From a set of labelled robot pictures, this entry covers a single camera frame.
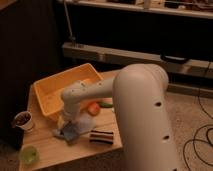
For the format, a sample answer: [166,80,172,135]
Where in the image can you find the yellow plastic bin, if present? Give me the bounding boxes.
[33,63,102,121]

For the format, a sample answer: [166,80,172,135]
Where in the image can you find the yellow sponge block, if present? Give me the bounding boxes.
[57,116,65,130]

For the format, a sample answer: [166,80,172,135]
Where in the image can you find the black floor cables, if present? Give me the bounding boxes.
[182,59,213,168]

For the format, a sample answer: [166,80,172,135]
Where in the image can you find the wooden table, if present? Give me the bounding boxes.
[17,69,124,171]

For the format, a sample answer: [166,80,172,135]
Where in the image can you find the grey blue cloth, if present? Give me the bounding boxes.
[52,113,95,143]

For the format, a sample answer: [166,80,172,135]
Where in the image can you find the green toy vegetable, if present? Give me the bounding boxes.
[99,102,113,108]

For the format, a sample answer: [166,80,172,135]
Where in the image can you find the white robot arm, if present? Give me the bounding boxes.
[61,64,181,171]

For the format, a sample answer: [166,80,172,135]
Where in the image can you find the orange toy fruit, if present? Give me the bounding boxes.
[87,102,101,116]

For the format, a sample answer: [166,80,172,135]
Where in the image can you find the grey metal shelf rail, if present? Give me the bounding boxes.
[62,42,213,79]

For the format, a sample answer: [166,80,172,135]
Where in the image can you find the white cup with brown contents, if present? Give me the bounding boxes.
[14,111,35,131]

